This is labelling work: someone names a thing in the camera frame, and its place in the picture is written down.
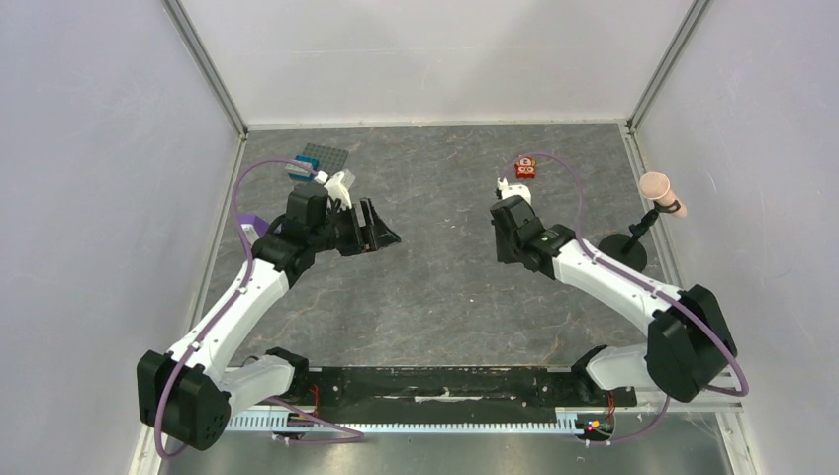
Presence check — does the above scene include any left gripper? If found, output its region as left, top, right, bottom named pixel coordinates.
left=310, top=197, right=401, bottom=257

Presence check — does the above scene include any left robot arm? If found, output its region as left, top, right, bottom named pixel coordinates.
left=137, top=182, right=402, bottom=450

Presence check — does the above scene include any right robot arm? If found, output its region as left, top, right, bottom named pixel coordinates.
left=490, top=195, right=737, bottom=404

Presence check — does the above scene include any grey lego baseplate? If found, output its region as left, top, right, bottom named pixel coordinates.
left=297, top=143, right=349, bottom=175

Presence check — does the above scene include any blue lego brick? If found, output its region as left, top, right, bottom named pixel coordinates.
left=286, top=154, right=320, bottom=182

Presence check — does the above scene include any purple stand with white device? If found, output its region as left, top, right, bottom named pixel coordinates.
left=237, top=213, right=269, bottom=245

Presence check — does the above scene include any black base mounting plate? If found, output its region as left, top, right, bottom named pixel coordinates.
left=280, top=356, right=638, bottom=425

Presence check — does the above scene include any red toy block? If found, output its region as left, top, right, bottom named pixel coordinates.
left=514, top=155, right=537, bottom=180

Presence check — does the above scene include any pink microphone on black stand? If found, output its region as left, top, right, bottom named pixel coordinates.
left=598, top=171, right=688, bottom=272

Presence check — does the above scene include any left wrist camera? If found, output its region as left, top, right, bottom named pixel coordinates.
left=314, top=169, right=356, bottom=210

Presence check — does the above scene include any white slotted cable duct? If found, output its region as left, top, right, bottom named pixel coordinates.
left=227, top=408, right=584, bottom=435

